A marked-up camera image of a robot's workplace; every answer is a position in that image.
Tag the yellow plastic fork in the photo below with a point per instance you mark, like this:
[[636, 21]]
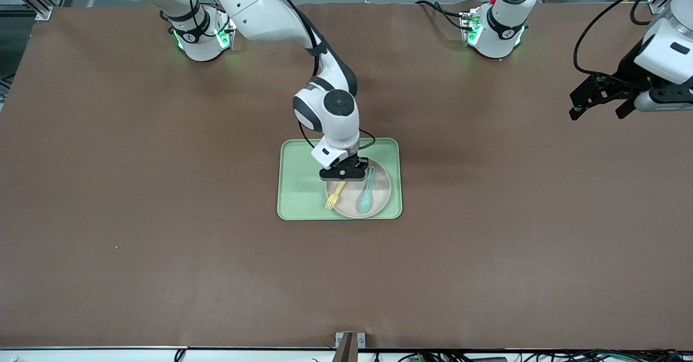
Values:
[[331, 202]]

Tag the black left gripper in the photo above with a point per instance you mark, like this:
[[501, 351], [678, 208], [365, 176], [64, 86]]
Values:
[[626, 76]]

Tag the brown table mat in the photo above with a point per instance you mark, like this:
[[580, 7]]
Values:
[[162, 189]]

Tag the mint green rectangular tray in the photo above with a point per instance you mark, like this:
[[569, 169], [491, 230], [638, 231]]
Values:
[[298, 189]]

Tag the metal table edge bracket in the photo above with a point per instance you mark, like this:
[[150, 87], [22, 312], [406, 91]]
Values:
[[350, 346]]

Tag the metal base connector panel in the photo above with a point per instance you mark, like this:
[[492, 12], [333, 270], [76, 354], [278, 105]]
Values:
[[224, 37], [471, 29]]

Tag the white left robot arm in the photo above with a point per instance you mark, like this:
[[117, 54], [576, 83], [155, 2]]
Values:
[[503, 32]]

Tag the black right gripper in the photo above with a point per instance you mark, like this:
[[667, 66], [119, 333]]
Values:
[[354, 162]]

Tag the teal plastic spoon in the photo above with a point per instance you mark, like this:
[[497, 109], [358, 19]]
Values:
[[364, 202]]

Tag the round pale pink plate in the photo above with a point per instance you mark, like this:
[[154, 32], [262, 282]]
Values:
[[380, 189]]

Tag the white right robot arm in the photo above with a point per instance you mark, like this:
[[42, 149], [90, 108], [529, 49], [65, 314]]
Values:
[[260, 5]]

